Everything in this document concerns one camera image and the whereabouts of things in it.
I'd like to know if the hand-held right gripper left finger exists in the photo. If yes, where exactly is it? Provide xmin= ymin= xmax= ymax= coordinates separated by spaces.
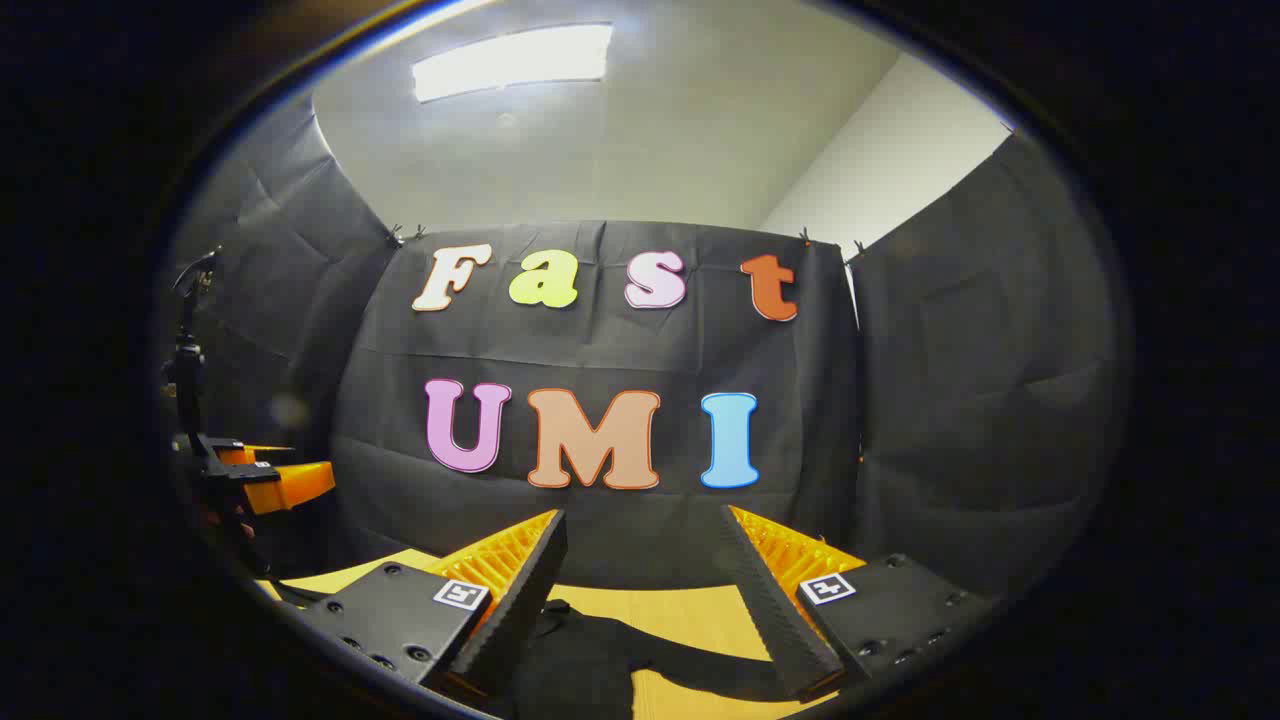
xmin=295 ymin=508 xmax=569 ymax=703

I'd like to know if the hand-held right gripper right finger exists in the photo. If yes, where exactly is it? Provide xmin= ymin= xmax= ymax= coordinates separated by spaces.
xmin=720 ymin=505 xmax=1001 ymax=701

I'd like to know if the black buttoned garment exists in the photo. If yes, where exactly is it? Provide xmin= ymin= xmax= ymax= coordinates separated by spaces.
xmin=512 ymin=600 xmax=801 ymax=719

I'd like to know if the black backdrop cloth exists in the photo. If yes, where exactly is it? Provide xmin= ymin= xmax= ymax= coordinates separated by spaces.
xmin=165 ymin=90 xmax=1126 ymax=601

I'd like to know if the ceiling light panel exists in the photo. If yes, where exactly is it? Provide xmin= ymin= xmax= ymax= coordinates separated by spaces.
xmin=412 ymin=23 xmax=614 ymax=104

